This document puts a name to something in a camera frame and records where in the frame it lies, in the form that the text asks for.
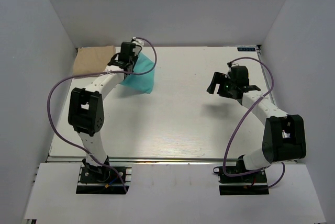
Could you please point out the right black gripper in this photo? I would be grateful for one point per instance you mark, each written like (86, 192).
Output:
(218, 78)

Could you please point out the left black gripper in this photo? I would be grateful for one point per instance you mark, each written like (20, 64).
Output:
(135, 58)

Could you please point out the teal t shirt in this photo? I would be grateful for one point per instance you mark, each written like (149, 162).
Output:
(141, 83)

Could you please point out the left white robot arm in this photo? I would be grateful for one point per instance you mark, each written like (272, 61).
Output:
(86, 112)

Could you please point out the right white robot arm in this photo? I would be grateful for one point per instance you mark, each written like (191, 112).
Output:
(284, 134)

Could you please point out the blue table label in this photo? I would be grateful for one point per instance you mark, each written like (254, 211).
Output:
(246, 49)

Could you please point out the folded beige t shirt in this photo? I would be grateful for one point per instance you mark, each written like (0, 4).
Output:
(92, 59)

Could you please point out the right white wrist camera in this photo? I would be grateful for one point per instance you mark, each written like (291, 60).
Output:
(232, 64)

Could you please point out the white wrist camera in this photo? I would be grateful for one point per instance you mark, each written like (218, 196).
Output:
(137, 41)
(232, 64)

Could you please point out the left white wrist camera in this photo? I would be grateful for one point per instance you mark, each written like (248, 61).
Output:
(137, 41)

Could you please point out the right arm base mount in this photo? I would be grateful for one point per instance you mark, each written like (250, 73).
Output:
(252, 184)

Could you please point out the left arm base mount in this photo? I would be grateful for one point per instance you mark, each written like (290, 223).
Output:
(90, 183)

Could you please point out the aluminium table front rail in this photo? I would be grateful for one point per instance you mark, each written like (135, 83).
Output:
(134, 160)

